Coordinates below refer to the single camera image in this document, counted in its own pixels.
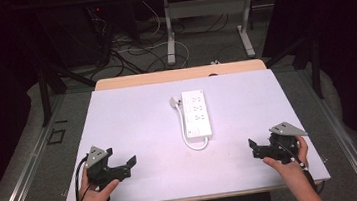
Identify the person's left hand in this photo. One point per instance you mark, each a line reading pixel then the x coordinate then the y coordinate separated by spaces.
pixel 97 193

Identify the white plug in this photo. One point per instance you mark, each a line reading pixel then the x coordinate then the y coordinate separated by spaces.
pixel 175 101

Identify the black metal stand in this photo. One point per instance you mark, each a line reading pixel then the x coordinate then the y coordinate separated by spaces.
pixel 45 94
pixel 314 66

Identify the person's right hand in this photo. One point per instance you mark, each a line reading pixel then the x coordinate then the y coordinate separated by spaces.
pixel 290 166

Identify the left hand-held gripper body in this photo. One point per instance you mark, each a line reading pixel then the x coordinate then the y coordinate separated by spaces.
pixel 99 170

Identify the white desk with metal legs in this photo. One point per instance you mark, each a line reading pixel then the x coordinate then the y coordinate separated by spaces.
pixel 207 8

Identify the wooden table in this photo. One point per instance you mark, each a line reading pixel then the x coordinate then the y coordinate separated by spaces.
pixel 180 74

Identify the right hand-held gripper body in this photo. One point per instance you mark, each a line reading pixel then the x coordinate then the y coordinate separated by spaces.
pixel 281 145

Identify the aluminium floor rail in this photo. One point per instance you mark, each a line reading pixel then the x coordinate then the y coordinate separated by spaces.
pixel 23 177
pixel 343 137

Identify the white table cover board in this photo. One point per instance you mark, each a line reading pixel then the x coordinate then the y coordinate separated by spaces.
pixel 156 133

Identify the black floor socket cover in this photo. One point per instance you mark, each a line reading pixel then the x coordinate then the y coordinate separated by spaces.
pixel 56 136

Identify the white power strip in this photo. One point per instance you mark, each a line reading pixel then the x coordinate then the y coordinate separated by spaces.
pixel 196 113

